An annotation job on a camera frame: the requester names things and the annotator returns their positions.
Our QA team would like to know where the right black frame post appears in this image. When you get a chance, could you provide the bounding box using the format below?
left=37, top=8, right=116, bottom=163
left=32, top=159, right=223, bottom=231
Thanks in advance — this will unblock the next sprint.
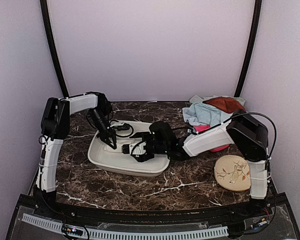
left=234, top=0, right=263, bottom=98

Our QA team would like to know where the white embroidered towel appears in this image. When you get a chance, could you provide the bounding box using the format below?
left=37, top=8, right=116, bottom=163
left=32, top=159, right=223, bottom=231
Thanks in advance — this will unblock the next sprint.
left=104, top=143, right=123, bottom=155

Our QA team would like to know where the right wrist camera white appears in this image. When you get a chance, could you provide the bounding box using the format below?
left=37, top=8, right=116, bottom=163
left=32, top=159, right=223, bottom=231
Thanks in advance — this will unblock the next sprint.
left=121, top=142, right=146, bottom=156

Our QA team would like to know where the white slotted cable duct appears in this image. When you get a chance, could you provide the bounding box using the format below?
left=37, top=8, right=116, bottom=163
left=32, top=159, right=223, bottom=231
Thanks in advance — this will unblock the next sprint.
left=21, top=213, right=229, bottom=240

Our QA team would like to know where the round floral wooden plate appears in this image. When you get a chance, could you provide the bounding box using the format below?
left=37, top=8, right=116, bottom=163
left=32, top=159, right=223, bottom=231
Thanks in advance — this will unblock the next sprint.
left=214, top=155, right=251, bottom=192

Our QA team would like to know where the pink towel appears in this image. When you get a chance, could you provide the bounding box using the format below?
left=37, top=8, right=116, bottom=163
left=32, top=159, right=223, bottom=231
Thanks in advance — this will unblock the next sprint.
left=194, top=125, right=230, bottom=153

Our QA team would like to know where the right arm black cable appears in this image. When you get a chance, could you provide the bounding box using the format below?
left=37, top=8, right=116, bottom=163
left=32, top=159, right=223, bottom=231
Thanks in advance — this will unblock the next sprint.
left=187, top=112, right=278, bottom=161

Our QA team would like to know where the black frame post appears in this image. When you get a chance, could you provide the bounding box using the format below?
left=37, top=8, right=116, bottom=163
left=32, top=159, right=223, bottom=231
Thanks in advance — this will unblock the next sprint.
left=234, top=0, right=263, bottom=98
left=39, top=0, right=70, bottom=98

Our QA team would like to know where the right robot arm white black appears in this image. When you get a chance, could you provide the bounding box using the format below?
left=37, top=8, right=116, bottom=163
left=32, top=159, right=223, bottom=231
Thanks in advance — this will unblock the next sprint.
left=121, top=110, right=273, bottom=217

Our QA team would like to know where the left black frame post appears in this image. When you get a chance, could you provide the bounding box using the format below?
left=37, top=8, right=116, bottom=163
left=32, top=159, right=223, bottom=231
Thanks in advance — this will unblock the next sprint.
left=39, top=0, right=70, bottom=98

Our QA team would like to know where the left camera black cable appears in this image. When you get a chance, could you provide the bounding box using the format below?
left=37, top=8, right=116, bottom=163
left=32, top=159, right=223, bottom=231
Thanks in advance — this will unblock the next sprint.
left=86, top=109, right=135, bottom=139

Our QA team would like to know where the white plastic basin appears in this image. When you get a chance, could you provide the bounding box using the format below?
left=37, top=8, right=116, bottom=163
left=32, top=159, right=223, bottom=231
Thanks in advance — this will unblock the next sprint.
left=87, top=120, right=170, bottom=177

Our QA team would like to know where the black front rail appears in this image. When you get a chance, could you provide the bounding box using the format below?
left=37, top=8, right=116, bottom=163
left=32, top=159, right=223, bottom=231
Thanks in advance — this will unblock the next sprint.
left=34, top=197, right=288, bottom=227

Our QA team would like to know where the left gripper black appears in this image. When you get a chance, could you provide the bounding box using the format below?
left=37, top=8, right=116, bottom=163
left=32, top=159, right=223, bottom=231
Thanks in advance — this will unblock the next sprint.
left=89, top=108, right=117, bottom=149

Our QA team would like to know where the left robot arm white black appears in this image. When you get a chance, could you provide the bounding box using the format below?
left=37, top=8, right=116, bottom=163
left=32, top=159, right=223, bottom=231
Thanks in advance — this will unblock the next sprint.
left=34, top=92, right=117, bottom=218

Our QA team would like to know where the light blue towel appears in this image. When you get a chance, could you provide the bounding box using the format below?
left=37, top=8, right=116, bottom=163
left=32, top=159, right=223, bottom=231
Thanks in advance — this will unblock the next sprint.
left=182, top=102, right=233, bottom=127

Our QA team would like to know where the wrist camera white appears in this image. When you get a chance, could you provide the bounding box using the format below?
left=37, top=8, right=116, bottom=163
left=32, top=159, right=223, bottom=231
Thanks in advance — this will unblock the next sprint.
left=110, top=122, right=131, bottom=131
left=121, top=142, right=146, bottom=156

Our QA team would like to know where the dark red towel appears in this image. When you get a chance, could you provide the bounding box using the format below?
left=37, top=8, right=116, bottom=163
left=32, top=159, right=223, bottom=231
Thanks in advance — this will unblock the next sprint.
left=203, top=96, right=246, bottom=114

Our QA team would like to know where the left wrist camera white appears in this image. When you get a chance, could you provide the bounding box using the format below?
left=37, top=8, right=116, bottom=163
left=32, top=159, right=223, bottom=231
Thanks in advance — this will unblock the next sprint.
left=110, top=122, right=131, bottom=131

